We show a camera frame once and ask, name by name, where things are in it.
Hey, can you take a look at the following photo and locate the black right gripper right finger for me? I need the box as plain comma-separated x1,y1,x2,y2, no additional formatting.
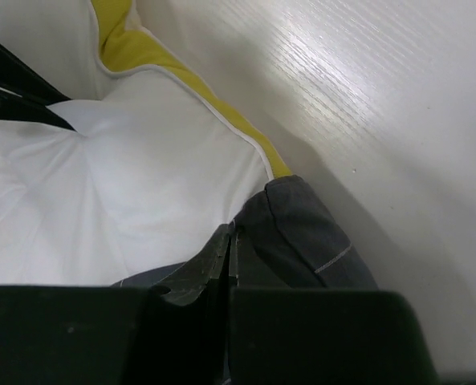
228,231,438,384

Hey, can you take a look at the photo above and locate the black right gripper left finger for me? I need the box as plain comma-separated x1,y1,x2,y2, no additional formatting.
0,226,230,384

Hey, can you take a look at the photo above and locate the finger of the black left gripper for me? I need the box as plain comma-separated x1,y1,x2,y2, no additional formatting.
0,44,75,131

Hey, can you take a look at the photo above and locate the dark grey checked pillowcase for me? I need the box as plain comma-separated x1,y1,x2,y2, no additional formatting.
115,176,377,290

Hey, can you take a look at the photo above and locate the white pillow with yellow edge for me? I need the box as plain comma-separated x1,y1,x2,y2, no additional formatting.
0,1,290,286

